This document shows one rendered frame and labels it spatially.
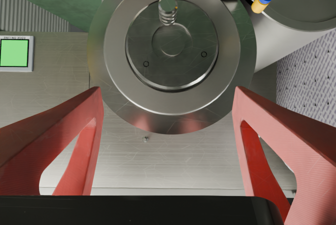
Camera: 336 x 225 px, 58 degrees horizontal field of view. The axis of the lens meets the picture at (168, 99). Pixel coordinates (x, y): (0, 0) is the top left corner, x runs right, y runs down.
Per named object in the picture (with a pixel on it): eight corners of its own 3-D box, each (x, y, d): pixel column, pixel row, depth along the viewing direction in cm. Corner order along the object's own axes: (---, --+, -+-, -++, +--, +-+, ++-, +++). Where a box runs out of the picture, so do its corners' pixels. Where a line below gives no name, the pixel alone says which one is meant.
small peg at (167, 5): (181, 6, 22) (165, 17, 22) (179, 19, 24) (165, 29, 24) (170, -10, 22) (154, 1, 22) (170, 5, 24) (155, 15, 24)
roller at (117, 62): (232, -27, 26) (248, 107, 25) (199, 47, 52) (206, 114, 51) (97, -15, 26) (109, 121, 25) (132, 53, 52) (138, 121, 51)
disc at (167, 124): (246, -42, 27) (266, 125, 26) (245, -39, 27) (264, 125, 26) (80, -26, 27) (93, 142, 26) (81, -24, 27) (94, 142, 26)
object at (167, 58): (133, 96, 24) (118, 5, 24) (135, 98, 26) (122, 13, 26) (226, 80, 24) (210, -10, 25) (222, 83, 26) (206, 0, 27)
